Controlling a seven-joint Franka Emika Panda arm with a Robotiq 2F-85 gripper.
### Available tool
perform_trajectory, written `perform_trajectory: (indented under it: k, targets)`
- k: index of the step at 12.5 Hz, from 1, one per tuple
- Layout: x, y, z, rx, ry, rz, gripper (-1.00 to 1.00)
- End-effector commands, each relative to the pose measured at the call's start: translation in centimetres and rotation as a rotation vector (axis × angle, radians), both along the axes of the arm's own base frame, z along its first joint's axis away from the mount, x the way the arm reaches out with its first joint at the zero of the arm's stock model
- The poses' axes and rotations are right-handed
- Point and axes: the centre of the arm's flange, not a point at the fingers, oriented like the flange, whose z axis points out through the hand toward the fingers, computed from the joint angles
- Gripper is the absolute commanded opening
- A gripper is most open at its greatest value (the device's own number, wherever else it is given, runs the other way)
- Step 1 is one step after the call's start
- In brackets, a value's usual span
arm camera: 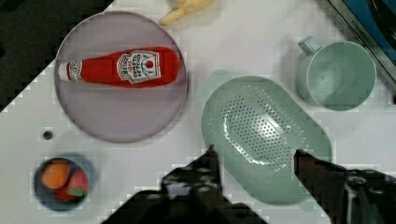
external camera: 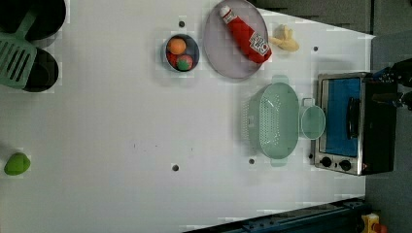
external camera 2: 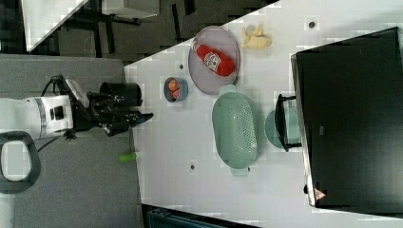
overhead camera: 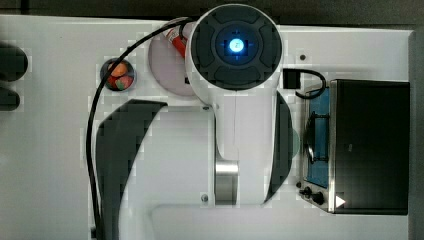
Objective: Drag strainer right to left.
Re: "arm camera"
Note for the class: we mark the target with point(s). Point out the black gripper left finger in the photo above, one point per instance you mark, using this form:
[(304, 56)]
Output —
[(188, 195)]

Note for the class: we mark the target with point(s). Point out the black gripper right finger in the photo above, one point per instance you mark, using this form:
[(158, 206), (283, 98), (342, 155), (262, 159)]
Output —
[(347, 196)]

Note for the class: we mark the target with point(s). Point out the mint green plastic strainer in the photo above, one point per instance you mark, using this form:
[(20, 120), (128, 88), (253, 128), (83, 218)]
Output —
[(256, 127)]

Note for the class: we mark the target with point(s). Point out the grey round plate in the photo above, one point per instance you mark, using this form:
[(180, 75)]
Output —
[(117, 114)]

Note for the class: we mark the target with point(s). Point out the red toy strawberry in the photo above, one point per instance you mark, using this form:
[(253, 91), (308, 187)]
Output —
[(75, 189)]

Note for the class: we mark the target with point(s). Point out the mint green plastic cup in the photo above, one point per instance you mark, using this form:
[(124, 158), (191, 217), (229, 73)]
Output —
[(340, 76)]

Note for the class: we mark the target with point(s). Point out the red plush ketchup bottle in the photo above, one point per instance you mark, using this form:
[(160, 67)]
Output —
[(134, 68)]

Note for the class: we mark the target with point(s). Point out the orange toy fruit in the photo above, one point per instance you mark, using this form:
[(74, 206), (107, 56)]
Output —
[(55, 174)]

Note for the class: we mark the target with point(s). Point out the small blue bowl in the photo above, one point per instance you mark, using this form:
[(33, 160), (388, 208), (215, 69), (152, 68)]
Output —
[(47, 196)]

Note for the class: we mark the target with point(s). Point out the yellow plush banana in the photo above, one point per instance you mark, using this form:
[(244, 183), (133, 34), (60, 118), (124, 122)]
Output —
[(183, 8)]

